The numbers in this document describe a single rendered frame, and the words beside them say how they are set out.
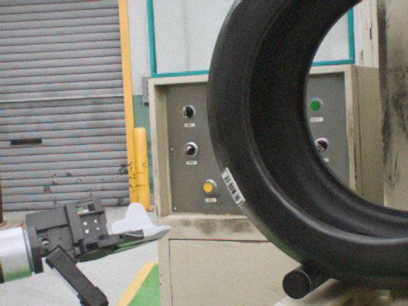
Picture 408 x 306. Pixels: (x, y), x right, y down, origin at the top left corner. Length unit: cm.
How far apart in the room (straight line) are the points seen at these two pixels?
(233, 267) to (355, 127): 48
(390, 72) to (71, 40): 918
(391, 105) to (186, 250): 79
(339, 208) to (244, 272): 64
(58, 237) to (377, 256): 47
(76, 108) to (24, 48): 101
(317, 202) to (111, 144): 908
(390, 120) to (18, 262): 77
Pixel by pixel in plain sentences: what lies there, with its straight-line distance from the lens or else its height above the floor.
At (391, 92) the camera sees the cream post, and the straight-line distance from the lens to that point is 161.
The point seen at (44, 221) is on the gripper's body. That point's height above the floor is 103.
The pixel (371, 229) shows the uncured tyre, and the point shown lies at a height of 95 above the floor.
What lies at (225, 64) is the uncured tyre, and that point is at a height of 125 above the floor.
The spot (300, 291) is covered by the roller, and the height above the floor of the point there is 89.
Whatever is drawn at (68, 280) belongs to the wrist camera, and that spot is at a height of 94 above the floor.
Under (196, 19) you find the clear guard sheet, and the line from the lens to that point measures 216.
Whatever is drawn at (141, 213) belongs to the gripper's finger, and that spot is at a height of 103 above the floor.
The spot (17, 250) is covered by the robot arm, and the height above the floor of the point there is 99.
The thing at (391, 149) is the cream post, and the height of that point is 108.
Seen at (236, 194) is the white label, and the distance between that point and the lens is 131.
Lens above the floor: 118
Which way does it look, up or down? 3 degrees down
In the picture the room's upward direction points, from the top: 3 degrees counter-clockwise
